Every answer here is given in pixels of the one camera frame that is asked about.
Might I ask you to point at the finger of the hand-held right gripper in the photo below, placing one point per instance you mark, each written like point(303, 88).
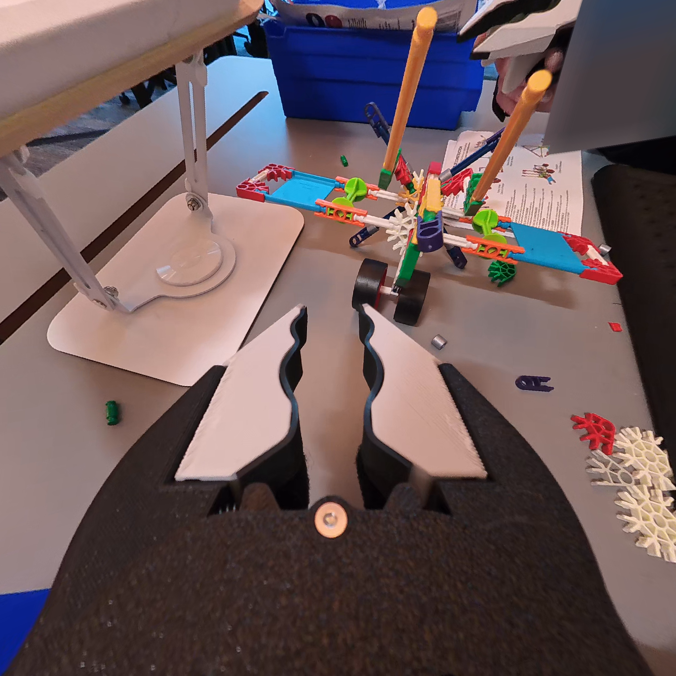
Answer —
point(528, 37)
point(507, 13)

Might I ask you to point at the yellow plastic rod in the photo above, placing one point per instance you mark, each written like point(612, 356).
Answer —
point(409, 90)
point(509, 137)

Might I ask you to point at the clear plastic bag red header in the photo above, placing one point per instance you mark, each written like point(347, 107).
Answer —
point(380, 18)

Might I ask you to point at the purple plastic clip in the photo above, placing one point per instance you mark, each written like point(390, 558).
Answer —
point(528, 384)

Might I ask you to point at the red fan connector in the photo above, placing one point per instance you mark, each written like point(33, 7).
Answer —
point(594, 430)

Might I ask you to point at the white snowflake connector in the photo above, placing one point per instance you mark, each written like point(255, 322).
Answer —
point(652, 523)
point(641, 449)

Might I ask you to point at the toy instruction booklet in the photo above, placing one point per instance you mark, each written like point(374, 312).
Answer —
point(538, 200)

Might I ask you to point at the pale grey snowflake connector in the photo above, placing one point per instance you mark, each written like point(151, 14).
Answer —
point(607, 470)

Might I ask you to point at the wooden and white book stand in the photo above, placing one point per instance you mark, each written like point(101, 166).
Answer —
point(185, 317)

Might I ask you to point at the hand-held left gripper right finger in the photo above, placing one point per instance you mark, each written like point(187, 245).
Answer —
point(422, 412)

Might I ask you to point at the blue plastic bin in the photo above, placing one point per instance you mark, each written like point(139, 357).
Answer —
point(343, 68)
point(18, 628)

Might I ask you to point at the person's right hand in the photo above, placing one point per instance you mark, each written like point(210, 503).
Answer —
point(555, 62)

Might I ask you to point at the colourful construction toy plane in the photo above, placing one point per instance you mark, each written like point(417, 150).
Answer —
point(538, 248)

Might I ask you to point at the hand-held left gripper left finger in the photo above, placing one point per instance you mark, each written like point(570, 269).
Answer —
point(248, 412)

